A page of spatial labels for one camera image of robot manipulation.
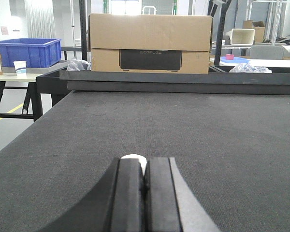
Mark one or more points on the chrome valve with white cap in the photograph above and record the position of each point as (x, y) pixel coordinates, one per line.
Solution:
(141, 159)

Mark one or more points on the black vertical frame post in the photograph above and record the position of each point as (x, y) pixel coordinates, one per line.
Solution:
(224, 7)

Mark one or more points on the clear plastic bag right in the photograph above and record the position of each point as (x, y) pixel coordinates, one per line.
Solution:
(248, 68)

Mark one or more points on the clear plastic bag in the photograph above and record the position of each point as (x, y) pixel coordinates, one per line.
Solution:
(248, 68)
(78, 65)

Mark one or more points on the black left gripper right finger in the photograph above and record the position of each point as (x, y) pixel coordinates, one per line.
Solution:
(170, 205)

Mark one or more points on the large cardboard box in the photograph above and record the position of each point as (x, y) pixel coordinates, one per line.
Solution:
(150, 43)

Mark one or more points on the blue plastic crate on table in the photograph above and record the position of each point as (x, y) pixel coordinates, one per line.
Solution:
(36, 52)

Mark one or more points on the brown cardboard box background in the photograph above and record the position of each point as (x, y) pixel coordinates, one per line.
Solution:
(259, 28)

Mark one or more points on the white plastic bin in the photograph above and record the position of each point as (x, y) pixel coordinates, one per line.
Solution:
(241, 36)

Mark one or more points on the white paper cup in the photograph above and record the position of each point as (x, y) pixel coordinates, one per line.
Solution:
(20, 68)

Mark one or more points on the folding side table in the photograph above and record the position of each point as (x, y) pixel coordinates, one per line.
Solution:
(36, 82)

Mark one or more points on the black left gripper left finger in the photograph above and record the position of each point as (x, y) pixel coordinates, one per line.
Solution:
(114, 203)

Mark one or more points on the small pink box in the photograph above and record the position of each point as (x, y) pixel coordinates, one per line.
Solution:
(229, 57)

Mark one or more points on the grey office chair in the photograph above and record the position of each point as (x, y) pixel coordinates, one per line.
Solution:
(268, 52)

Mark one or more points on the clear plastic bag left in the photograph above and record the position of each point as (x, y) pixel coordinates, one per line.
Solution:
(78, 65)

